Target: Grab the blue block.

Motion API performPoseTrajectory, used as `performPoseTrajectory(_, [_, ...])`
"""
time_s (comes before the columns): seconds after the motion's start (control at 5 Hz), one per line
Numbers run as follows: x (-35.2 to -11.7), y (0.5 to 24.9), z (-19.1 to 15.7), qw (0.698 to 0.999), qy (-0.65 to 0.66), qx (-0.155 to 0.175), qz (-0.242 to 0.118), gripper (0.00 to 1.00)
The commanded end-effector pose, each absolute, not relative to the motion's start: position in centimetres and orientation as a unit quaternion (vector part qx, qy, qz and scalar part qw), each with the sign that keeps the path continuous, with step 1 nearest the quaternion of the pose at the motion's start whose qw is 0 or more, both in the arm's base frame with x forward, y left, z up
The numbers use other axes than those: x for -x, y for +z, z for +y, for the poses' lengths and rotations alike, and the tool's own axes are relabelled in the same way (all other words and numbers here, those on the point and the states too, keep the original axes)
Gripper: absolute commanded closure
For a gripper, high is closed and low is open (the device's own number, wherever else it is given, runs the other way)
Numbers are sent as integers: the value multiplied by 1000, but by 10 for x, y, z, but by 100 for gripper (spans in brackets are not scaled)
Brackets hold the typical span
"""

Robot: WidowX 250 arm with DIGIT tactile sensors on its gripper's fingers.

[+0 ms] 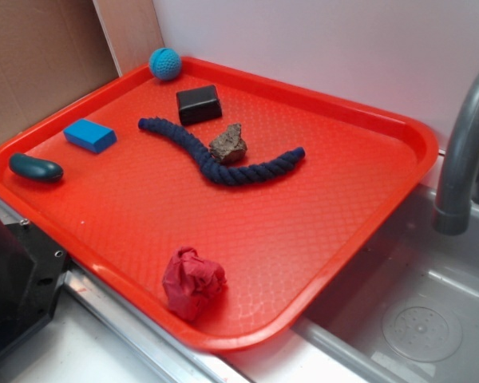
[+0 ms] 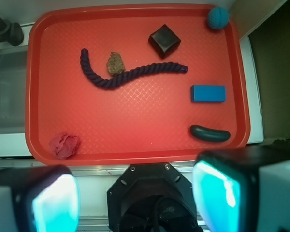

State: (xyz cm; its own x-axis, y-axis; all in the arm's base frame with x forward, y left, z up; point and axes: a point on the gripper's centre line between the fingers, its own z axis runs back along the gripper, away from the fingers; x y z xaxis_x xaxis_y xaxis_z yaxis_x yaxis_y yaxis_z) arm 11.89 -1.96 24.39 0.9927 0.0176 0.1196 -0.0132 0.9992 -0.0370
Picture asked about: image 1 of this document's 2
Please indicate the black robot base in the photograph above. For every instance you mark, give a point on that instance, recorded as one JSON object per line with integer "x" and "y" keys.
{"x": 32, "y": 271}

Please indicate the black rectangular block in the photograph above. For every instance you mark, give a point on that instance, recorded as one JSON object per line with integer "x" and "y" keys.
{"x": 198, "y": 105}

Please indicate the blue rectangular block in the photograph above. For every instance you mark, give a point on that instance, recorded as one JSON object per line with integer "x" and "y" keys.
{"x": 89, "y": 135}

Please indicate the red plastic tray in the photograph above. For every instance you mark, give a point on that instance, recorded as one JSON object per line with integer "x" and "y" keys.
{"x": 123, "y": 213}

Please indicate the brown rough rock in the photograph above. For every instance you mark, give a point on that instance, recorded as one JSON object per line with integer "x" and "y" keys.
{"x": 229, "y": 147}

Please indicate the crumpled red paper ball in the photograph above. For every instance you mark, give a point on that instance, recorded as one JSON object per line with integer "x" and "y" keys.
{"x": 191, "y": 282}

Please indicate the light blue textured ball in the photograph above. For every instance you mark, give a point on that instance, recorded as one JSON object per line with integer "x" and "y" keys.
{"x": 165, "y": 64}

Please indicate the dark teal bean-shaped object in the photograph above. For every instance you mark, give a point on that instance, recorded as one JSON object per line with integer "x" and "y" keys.
{"x": 36, "y": 169}

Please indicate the grey plastic sink basin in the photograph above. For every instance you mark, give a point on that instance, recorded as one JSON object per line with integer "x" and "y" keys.
{"x": 404, "y": 309}

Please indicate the grey curved faucet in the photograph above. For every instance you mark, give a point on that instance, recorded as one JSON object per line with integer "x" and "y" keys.
{"x": 458, "y": 185}

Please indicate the brown cardboard panel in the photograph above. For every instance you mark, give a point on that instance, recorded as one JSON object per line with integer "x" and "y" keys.
{"x": 52, "y": 53}

